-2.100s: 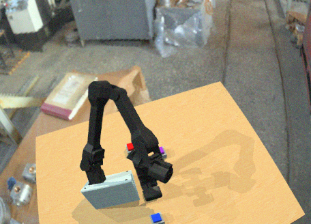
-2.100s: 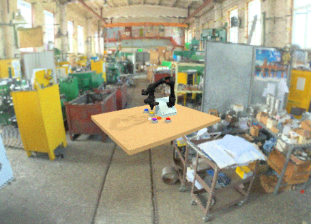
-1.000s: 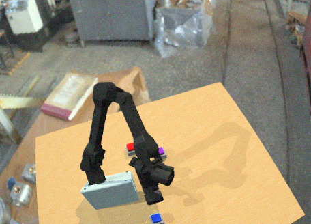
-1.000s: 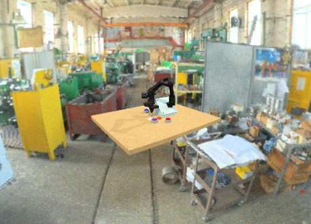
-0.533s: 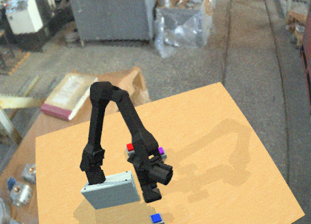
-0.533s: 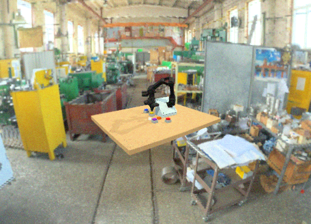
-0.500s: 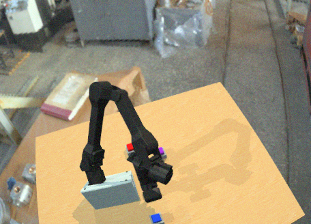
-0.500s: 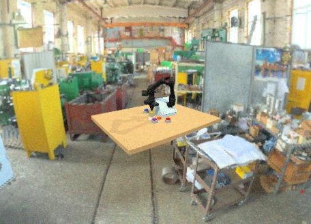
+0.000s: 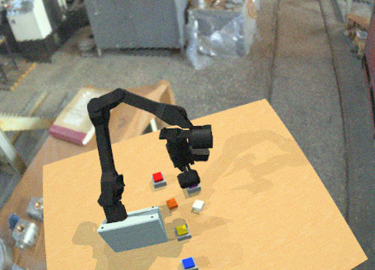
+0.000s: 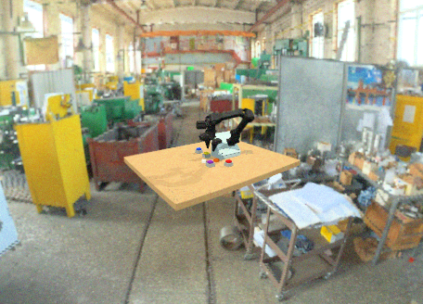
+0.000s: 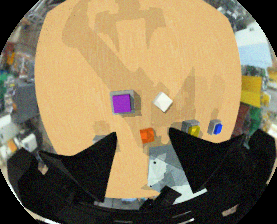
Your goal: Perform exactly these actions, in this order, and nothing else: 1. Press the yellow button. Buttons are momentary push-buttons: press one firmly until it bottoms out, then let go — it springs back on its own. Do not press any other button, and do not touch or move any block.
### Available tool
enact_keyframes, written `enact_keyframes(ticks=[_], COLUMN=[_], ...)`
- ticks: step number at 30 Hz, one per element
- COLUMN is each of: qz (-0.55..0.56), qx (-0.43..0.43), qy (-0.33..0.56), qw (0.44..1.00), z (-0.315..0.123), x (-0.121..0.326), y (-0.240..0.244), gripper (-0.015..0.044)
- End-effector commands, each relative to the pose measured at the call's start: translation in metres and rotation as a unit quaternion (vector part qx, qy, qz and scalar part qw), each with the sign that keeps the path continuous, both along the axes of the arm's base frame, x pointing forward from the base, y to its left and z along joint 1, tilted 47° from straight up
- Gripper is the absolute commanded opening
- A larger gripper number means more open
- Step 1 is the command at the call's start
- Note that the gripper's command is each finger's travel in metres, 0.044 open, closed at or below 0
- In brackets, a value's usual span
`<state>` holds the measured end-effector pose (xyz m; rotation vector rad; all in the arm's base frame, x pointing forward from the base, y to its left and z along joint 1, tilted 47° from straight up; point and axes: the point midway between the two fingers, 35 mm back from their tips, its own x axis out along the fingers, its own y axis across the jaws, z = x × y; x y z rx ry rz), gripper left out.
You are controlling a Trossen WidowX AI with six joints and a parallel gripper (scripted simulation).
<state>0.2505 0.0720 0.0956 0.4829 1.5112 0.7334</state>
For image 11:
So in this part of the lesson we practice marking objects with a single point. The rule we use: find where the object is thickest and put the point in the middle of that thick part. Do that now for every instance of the yellow button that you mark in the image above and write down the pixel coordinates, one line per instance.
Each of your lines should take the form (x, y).
(191, 126)

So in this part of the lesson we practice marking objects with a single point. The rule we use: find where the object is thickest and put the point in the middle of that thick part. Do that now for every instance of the blue button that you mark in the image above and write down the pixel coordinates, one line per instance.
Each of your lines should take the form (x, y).
(214, 127)

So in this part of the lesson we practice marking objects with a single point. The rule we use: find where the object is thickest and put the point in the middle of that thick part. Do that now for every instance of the red button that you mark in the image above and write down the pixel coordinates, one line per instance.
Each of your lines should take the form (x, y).
(96, 138)

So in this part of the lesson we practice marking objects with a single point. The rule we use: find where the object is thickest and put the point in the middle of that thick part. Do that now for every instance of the orange block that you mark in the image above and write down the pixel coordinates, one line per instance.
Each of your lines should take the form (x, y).
(147, 135)

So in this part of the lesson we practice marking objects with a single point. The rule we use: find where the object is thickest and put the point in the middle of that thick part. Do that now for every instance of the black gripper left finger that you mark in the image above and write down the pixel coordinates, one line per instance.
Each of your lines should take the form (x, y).
(90, 169)

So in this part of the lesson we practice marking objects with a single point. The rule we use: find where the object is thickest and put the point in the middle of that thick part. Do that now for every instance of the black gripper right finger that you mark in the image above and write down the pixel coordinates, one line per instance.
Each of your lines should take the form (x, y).
(199, 158)

